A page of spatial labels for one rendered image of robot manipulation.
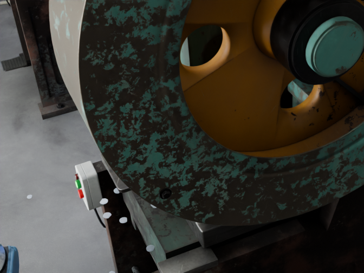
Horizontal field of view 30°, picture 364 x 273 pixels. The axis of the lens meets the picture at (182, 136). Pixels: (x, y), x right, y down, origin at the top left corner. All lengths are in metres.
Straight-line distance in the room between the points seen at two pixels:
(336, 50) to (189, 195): 0.36
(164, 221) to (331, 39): 0.86
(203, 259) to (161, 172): 0.57
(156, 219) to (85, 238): 0.94
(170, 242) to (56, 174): 1.37
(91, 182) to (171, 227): 0.35
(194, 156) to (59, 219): 1.69
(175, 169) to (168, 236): 0.60
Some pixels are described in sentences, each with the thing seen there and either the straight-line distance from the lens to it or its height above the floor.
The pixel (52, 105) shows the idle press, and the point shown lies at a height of 0.03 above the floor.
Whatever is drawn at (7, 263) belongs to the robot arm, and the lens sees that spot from 1.77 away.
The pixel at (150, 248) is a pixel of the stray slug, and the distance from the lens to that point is 1.73.
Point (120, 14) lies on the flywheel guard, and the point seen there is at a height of 1.46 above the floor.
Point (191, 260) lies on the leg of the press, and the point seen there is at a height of 0.64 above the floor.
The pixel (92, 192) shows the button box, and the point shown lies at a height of 0.57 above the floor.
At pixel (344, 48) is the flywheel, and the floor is 1.33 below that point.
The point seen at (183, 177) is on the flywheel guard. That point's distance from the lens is 1.19.
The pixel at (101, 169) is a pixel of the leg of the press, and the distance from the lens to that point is 2.03.
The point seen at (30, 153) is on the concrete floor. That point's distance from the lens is 3.19.
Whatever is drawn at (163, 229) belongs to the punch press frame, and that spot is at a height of 0.64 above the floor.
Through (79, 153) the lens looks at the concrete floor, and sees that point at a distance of 3.12.
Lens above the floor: 1.91
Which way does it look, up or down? 38 degrees down
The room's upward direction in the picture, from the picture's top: 6 degrees counter-clockwise
